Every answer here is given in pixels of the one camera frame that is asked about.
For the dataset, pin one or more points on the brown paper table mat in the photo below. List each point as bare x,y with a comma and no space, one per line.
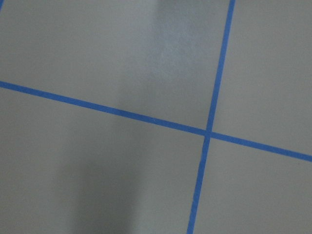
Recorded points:
155,116

